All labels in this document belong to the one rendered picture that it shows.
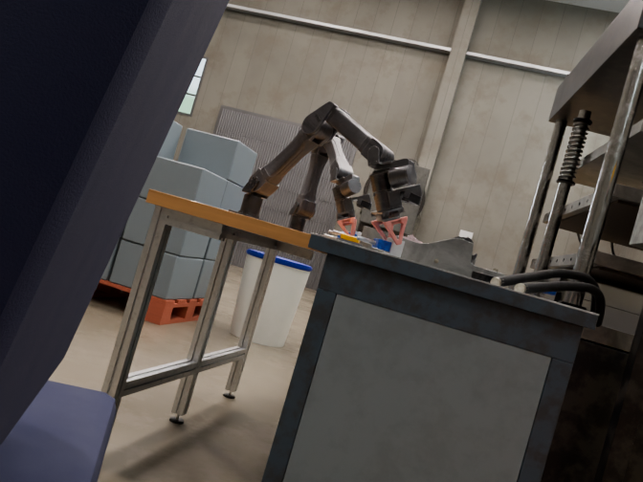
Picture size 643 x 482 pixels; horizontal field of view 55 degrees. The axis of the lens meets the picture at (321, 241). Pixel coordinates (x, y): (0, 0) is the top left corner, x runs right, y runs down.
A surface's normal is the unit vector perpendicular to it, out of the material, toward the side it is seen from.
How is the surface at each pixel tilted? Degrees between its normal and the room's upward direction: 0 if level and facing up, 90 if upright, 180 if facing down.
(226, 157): 90
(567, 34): 90
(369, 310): 90
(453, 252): 90
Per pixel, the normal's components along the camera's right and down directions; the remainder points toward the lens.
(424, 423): -0.13, -0.06
